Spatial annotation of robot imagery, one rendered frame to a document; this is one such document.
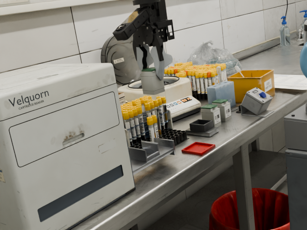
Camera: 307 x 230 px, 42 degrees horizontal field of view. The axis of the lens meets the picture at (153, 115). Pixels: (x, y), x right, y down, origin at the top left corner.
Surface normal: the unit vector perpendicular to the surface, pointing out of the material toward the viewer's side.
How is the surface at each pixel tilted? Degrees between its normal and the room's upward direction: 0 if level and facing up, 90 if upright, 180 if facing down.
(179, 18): 90
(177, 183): 90
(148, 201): 90
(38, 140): 90
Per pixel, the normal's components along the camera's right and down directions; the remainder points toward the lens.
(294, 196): -0.65, 0.29
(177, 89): 0.63, 0.11
